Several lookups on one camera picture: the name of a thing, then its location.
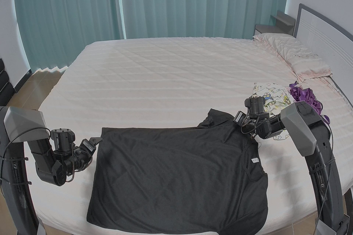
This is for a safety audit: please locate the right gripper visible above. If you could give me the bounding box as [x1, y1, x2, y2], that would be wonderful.
[233, 110, 259, 135]

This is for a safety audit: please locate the black cable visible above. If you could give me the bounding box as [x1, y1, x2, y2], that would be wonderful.
[3, 127, 54, 163]

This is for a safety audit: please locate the purple satin garment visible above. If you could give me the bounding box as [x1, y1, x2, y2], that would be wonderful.
[289, 80, 330, 125]

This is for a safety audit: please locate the grey bedside table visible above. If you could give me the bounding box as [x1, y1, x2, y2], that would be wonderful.
[254, 10, 296, 35]

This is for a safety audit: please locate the black long-sleeved shirt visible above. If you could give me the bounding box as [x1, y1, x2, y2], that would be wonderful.
[86, 109, 270, 235]

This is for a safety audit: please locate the bed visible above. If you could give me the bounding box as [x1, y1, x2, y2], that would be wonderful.
[24, 3, 353, 235]

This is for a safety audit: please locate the white printed garment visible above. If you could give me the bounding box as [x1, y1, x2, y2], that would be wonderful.
[249, 81, 293, 141]

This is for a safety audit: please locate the pale pink pillow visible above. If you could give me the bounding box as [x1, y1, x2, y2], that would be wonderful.
[252, 32, 333, 83]

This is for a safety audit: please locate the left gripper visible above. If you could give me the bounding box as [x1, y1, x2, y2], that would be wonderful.
[67, 136, 104, 171]

